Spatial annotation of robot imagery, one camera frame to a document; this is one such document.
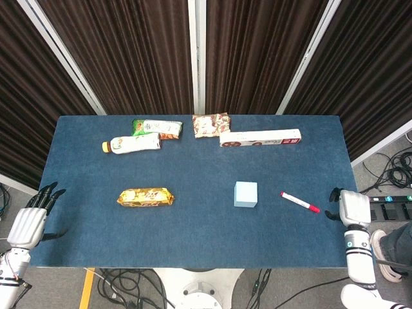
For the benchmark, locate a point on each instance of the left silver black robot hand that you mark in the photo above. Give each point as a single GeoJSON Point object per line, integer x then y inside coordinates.
{"type": "Point", "coordinates": [25, 225]}

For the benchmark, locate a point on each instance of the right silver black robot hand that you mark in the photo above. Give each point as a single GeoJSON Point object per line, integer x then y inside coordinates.
{"type": "Point", "coordinates": [355, 209]}

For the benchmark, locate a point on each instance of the red and white marker pen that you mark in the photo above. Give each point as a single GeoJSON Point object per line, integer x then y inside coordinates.
{"type": "Point", "coordinates": [299, 201]}

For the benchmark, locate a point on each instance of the light blue cube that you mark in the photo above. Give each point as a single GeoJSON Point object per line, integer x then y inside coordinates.
{"type": "Point", "coordinates": [246, 194]}

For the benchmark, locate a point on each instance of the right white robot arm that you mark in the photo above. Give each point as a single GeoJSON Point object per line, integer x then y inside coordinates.
{"type": "Point", "coordinates": [360, 257]}

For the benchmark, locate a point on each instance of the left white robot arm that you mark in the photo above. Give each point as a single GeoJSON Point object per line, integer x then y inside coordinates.
{"type": "Point", "coordinates": [13, 273]}

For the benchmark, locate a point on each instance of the black power strip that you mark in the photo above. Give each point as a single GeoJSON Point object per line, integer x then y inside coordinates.
{"type": "Point", "coordinates": [391, 207]}

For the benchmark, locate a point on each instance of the white sneaker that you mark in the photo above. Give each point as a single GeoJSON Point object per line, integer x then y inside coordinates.
{"type": "Point", "coordinates": [380, 251]}

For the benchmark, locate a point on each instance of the dark trouser leg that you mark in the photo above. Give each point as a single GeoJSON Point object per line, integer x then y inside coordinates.
{"type": "Point", "coordinates": [399, 244]}

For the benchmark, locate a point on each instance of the long white wrap box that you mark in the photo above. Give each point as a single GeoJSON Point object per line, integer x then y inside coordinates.
{"type": "Point", "coordinates": [257, 138]}

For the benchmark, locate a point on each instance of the golden biscuit packet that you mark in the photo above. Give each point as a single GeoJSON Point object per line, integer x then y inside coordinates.
{"type": "Point", "coordinates": [145, 197]}

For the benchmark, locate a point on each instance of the brown curtain partition panel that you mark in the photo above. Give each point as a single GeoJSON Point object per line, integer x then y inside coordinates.
{"type": "Point", "coordinates": [257, 54]}
{"type": "Point", "coordinates": [25, 96]}
{"type": "Point", "coordinates": [128, 54]}
{"type": "Point", "coordinates": [370, 80]}

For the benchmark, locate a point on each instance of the white-labelled drink bottle yellow cap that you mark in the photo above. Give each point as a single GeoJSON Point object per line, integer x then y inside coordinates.
{"type": "Point", "coordinates": [135, 144]}

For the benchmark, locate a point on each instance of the blue felt table cover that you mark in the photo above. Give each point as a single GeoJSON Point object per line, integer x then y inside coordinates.
{"type": "Point", "coordinates": [193, 231]}

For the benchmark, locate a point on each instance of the green white snack packet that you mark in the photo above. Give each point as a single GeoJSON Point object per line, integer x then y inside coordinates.
{"type": "Point", "coordinates": [157, 126]}

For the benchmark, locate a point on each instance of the red patterned white snack bag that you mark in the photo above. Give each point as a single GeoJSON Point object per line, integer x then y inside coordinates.
{"type": "Point", "coordinates": [209, 125]}

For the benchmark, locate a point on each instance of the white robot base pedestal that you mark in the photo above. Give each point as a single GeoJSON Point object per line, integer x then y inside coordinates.
{"type": "Point", "coordinates": [199, 286]}

